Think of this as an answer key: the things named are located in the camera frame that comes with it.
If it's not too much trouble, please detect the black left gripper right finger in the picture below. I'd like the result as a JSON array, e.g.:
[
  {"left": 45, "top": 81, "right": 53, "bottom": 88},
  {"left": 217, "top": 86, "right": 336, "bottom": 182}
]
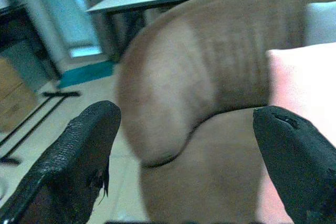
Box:
[{"left": 252, "top": 105, "right": 336, "bottom": 224}]

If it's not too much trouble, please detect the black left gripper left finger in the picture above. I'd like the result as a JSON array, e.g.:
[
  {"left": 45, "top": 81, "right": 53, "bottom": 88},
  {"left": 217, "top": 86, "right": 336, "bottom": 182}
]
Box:
[{"left": 0, "top": 100, "right": 122, "bottom": 224}]

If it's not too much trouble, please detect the pink pillow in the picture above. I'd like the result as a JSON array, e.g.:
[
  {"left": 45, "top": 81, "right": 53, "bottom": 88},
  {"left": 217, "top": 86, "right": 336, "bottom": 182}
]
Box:
[{"left": 256, "top": 41, "right": 336, "bottom": 224}]

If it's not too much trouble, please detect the teal floor mat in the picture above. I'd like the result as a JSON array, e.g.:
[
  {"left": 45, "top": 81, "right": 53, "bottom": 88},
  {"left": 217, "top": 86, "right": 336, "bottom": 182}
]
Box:
[{"left": 57, "top": 60, "right": 116, "bottom": 89}]

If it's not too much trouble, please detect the brown fabric sofa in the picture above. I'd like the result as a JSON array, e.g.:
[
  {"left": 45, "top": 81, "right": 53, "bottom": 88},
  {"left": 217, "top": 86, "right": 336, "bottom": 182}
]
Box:
[{"left": 115, "top": 0, "right": 336, "bottom": 224}]

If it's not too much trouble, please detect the cardboard box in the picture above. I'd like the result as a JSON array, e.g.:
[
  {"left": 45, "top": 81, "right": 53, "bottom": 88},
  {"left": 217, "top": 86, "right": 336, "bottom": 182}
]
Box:
[{"left": 0, "top": 57, "right": 39, "bottom": 133}]

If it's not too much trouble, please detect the dark desk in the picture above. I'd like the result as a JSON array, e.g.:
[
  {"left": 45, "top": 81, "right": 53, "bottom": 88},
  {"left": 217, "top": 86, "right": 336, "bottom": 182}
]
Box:
[{"left": 0, "top": 3, "right": 62, "bottom": 86}]

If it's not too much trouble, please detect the black metal frame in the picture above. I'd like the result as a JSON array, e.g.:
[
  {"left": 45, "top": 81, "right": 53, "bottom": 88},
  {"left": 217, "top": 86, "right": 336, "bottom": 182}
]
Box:
[{"left": 0, "top": 90, "right": 81, "bottom": 165}]

